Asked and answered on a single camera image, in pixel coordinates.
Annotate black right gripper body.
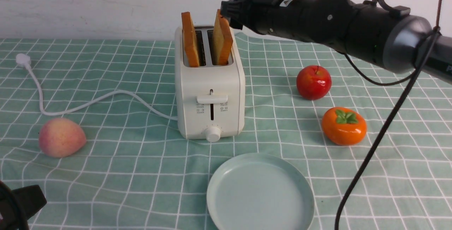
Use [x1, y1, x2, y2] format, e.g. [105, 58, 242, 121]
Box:
[220, 0, 320, 43]

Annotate toast slice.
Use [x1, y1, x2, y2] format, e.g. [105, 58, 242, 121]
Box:
[213, 9, 233, 66]
[181, 12, 200, 68]

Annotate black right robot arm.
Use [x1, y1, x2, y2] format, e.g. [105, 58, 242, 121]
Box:
[220, 0, 433, 74]

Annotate red apple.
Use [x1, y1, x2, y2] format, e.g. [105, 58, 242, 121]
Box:
[296, 65, 332, 101]

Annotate white two-slot toaster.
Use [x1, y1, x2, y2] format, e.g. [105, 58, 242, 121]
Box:
[175, 25, 245, 142]

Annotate orange persimmon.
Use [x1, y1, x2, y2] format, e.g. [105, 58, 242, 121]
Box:
[321, 107, 368, 145]

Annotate light green round plate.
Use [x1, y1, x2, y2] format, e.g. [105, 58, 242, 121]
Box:
[206, 153, 315, 230]

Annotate green checkered tablecloth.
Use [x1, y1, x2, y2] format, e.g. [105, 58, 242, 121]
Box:
[0, 32, 452, 230]

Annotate pink peach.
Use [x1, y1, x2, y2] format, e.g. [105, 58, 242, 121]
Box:
[38, 118, 86, 158]

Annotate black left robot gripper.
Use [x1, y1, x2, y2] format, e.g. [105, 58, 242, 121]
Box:
[0, 181, 47, 230]

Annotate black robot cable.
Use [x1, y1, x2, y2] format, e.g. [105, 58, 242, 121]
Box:
[316, 0, 447, 230]

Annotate white toaster power cable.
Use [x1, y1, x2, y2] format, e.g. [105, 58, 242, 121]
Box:
[16, 54, 178, 121]

